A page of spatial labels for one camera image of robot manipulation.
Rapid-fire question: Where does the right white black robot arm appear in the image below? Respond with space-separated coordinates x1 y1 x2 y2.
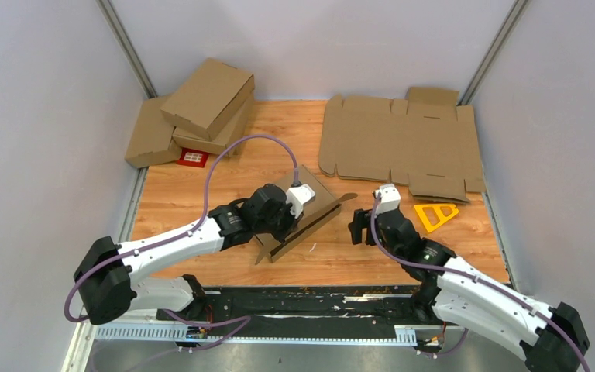
348 209 590 371

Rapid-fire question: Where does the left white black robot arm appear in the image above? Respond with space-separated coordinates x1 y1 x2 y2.
66 184 315 326

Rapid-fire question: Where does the flat-lying folded cardboard box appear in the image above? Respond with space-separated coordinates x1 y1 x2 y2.
125 95 182 168

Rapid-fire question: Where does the yellow plastic triangle piece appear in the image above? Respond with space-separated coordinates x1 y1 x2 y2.
414 203 459 233

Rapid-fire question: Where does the flat cardboard sheet stack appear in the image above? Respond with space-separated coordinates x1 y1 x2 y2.
318 87 487 203

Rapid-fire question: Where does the red plastic tray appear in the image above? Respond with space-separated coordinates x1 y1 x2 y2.
176 148 209 168

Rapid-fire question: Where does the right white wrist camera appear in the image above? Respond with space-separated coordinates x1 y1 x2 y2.
373 184 401 215

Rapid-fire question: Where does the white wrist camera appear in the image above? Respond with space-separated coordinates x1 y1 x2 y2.
373 184 401 215
286 184 315 219

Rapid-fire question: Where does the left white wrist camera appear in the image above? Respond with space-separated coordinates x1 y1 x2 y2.
286 184 315 219

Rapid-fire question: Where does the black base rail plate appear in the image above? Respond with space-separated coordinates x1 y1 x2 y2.
177 285 443 339

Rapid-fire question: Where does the white slotted cable duct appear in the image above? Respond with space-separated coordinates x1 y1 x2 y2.
95 324 418 346

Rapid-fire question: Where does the right aluminium corner post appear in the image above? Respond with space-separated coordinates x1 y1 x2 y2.
459 0 531 105

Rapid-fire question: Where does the aluminium corner post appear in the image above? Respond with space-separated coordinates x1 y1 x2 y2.
96 0 158 98
459 0 531 105

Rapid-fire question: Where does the left aluminium corner post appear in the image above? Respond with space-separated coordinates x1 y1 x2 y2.
96 0 158 98

